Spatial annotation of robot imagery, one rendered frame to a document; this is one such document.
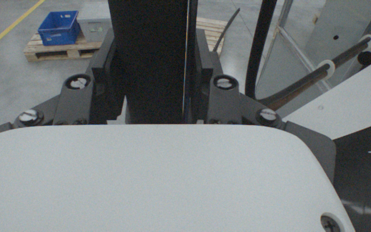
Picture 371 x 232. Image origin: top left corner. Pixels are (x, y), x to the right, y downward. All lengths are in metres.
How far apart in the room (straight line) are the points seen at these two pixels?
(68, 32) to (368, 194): 3.17
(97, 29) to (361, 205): 3.07
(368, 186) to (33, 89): 2.88
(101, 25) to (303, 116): 2.79
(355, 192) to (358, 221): 0.03
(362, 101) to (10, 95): 2.92
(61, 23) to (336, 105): 3.65
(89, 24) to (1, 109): 1.37
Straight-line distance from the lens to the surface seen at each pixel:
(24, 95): 2.88
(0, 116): 2.76
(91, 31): 3.16
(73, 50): 3.19
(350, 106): 0.55
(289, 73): 1.45
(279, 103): 0.29
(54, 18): 3.84
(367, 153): 0.29
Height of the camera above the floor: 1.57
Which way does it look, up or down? 46 degrees down
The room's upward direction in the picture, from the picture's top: 4 degrees clockwise
